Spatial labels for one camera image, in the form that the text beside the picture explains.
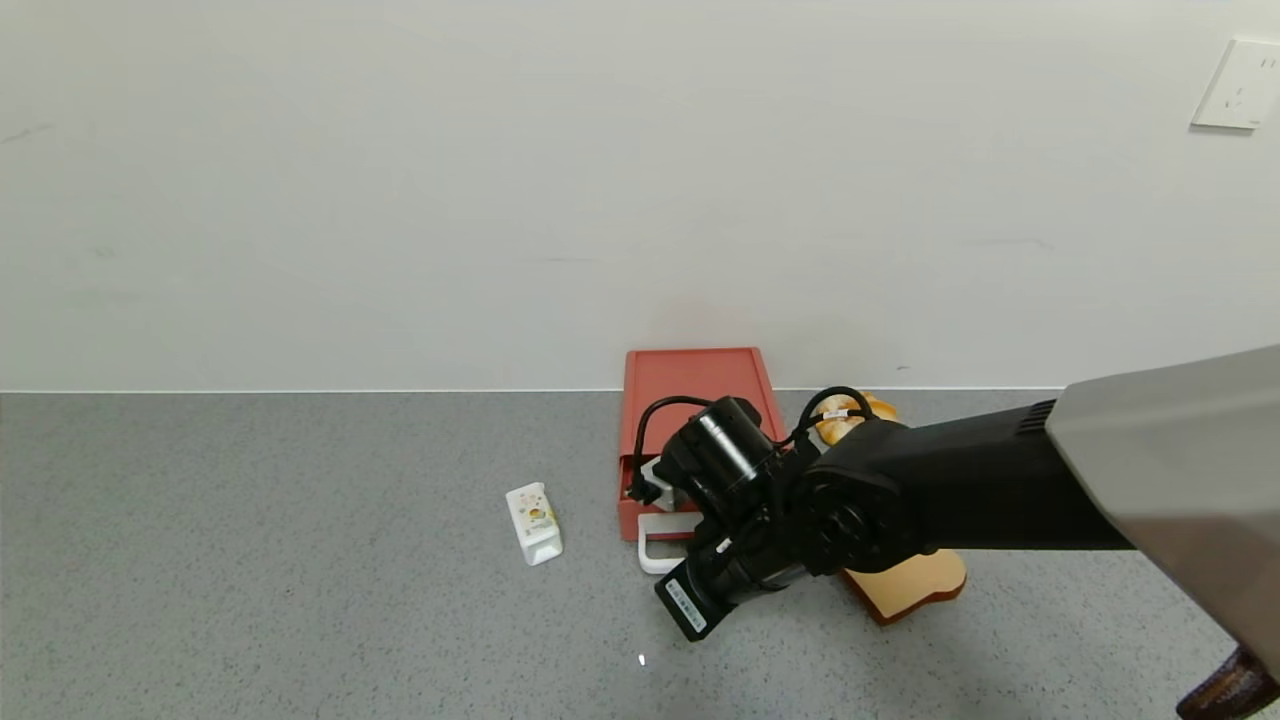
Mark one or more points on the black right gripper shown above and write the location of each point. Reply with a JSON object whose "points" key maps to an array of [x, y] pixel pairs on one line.
{"points": [[686, 606]]}

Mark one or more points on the black and grey right robot arm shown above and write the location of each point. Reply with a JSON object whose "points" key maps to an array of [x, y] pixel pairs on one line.
{"points": [[1000, 480]]}

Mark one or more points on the red drawer cabinet housing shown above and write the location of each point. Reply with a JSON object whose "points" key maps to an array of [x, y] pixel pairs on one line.
{"points": [[690, 375]]}

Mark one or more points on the small white printed carton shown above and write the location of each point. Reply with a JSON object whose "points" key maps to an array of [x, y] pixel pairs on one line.
{"points": [[535, 525]]}

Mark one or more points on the toast slice with brown crust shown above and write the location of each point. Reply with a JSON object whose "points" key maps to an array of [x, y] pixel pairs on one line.
{"points": [[920, 585]]}

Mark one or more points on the orange swirl bagel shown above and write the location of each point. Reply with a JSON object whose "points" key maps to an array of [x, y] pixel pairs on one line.
{"points": [[880, 408]]}

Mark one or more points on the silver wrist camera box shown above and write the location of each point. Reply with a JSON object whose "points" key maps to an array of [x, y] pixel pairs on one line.
{"points": [[662, 492]]}

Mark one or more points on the white wall socket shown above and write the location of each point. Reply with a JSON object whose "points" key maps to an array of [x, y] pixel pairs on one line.
{"points": [[1240, 85]]}

